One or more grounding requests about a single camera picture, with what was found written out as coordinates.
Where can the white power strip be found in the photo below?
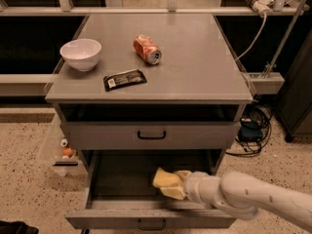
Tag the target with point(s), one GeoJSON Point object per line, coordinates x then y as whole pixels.
{"type": "Point", "coordinates": [261, 7]}

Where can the white bowl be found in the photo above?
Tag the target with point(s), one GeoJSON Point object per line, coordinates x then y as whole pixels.
{"type": "Point", "coordinates": [81, 54]}

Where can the closed grey drawer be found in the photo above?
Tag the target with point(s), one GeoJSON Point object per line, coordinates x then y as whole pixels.
{"type": "Point", "coordinates": [149, 136]}

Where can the grey drawer cabinet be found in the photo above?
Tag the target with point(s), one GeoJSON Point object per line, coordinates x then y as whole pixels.
{"type": "Point", "coordinates": [196, 80]}

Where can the open grey drawer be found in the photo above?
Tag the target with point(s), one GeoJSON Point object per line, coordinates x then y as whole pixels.
{"type": "Point", "coordinates": [120, 192]}

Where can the yellow sponge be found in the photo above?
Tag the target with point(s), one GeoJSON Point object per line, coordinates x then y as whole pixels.
{"type": "Point", "coordinates": [165, 179]}

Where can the clear plastic bin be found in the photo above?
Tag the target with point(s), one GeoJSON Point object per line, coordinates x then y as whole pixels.
{"type": "Point", "coordinates": [51, 152]}

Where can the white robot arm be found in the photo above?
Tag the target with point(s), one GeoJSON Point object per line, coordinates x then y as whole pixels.
{"type": "Point", "coordinates": [237, 194]}

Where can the orange soda can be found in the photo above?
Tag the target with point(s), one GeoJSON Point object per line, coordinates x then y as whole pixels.
{"type": "Point", "coordinates": [147, 49]}

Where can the metal railing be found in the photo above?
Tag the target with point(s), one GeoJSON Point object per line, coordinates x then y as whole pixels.
{"type": "Point", "coordinates": [136, 0]}

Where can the blue box with cables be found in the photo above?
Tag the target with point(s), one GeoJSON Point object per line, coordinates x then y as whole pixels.
{"type": "Point", "coordinates": [255, 130]}

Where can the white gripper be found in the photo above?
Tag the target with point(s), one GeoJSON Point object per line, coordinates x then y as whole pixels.
{"type": "Point", "coordinates": [194, 187]}

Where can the black snack packet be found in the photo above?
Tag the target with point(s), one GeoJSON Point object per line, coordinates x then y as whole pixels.
{"type": "Point", "coordinates": [123, 79]}

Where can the black bag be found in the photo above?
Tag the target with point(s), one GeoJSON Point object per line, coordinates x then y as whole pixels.
{"type": "Point", "coordinates": [17, 227]}

